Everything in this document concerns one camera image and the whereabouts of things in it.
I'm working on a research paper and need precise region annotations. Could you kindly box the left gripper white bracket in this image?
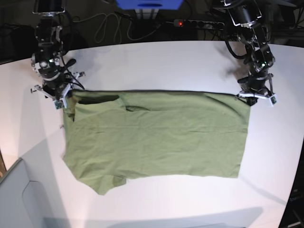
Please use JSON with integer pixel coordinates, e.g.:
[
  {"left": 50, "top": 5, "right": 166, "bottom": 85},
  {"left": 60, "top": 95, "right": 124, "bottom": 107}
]
[{"left": 235, "top": 72, "right": 278, "bottom": 108}]

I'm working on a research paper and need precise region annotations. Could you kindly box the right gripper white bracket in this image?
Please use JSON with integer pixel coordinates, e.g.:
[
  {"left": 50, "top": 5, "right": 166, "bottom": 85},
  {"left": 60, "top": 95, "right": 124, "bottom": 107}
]
[{"left": 30, "top": 68, "right": 85, "bottom": 109}]

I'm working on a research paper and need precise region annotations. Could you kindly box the green T-shirt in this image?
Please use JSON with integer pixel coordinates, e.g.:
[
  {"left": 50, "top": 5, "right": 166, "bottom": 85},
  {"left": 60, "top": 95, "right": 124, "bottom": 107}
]
[{"left": 63, "top": 90, "right": 250, "bottom": 195}]

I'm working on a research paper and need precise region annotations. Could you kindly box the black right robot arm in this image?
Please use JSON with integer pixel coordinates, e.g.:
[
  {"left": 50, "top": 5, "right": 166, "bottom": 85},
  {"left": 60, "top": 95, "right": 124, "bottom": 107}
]
[{"left": 31, "top": 0, "right": 85, "bottom": 109}]

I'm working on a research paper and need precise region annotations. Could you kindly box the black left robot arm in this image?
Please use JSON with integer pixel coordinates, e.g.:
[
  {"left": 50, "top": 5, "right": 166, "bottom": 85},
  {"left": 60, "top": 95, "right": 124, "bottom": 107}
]
[{"left": 222, "top": 0, "right": 278, "bottom": 106}]

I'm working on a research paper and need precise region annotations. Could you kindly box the blue box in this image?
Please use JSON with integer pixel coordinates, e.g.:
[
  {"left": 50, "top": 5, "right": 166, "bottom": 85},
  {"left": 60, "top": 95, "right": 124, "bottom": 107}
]
[{"left": 116, "top": 0, "right": 183, "bottom": 10}]

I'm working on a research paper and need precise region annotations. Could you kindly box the grey coiled cable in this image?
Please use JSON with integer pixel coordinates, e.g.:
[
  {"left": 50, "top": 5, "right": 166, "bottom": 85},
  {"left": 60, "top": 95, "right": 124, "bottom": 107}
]
[{"left": 71, "top": 11, "right": 164, "bottom": 44}]

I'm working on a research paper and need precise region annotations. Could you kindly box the black power strip red switch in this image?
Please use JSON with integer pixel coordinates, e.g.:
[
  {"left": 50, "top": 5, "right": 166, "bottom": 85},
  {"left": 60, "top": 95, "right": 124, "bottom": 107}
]
[{"left": 173, "top": 19, "right": 225, "bottom": 30}]

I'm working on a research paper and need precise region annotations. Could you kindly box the aluminium profile post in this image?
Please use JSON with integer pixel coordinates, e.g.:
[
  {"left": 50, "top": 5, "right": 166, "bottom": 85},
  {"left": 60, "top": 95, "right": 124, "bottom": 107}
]
[{"left": 135, "top": 9, "right": 159, "bottom": 20}]

